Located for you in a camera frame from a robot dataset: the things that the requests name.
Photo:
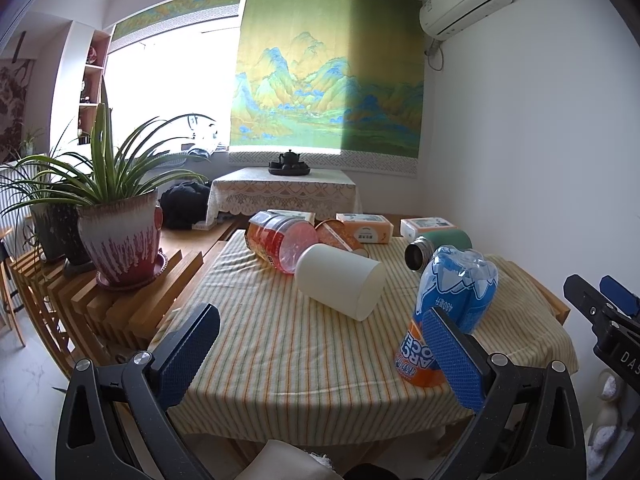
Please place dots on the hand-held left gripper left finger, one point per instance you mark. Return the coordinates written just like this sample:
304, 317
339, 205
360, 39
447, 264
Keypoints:
190, 355

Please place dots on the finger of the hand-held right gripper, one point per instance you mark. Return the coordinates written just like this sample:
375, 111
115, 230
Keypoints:
620, 294
582, 297

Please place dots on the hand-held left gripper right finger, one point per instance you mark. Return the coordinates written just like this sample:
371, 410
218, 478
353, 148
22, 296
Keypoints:
452, 365

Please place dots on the white cup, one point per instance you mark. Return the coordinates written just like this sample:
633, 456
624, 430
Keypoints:
340, 280

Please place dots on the orange paper cup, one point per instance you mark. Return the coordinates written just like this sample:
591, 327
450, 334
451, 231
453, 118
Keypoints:
340, 235

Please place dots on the wooden table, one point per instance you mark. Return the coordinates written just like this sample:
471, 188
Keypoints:
547, 290

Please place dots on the white fluffy object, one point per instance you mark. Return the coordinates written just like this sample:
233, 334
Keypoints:
612, 420

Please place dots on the blue orange drink bottle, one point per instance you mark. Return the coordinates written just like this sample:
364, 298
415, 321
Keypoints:
455, 285

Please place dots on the wooden slatted bench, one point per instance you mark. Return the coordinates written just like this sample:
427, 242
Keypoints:
100, 310

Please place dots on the green thermos flask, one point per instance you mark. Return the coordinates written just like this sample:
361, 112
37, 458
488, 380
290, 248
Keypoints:
440, 247

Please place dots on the striped tablecloth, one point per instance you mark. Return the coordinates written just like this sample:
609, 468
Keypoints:
310, 355

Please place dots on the red white flower pot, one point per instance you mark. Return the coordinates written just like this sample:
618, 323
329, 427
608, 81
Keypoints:
122, 240

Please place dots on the orange white tissue box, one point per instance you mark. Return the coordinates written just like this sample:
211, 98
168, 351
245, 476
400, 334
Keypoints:
367, 230
427, 224

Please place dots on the red transparent plastic jar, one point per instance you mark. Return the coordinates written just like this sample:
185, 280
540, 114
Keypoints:
280, 242

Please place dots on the black bag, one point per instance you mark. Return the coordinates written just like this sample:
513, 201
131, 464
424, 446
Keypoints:
185, 205

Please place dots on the flat white box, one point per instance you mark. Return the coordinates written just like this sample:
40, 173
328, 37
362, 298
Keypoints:
295, 215

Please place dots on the dark green flower pot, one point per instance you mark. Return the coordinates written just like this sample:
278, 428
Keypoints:
55, 232

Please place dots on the small table with lace cloth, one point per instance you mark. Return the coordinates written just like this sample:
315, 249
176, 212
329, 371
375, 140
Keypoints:
285, 192

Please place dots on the wooden chair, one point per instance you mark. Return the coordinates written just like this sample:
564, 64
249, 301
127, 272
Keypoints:
10, 285

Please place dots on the green long-leaved plant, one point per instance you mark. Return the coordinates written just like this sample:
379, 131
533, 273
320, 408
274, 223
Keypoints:
107, 170

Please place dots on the black tea tray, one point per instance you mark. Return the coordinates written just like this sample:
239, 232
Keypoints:
289, 169

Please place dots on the black teapot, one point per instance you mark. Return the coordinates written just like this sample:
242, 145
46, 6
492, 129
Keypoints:
288, 158

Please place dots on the thin-leaved green plant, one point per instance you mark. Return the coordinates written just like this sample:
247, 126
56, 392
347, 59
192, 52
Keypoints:
20, 180

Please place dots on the green landscape roller blind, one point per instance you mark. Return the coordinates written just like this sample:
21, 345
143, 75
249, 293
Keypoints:
325, 80

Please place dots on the rolled-up landscape blind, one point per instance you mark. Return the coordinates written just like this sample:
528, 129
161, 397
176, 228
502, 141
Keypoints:
175, 17

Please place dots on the white wall shelf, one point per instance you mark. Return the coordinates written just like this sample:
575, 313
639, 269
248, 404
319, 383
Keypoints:
92, 85

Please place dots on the dark wall painting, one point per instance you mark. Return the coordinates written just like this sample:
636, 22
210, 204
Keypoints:
12, 105

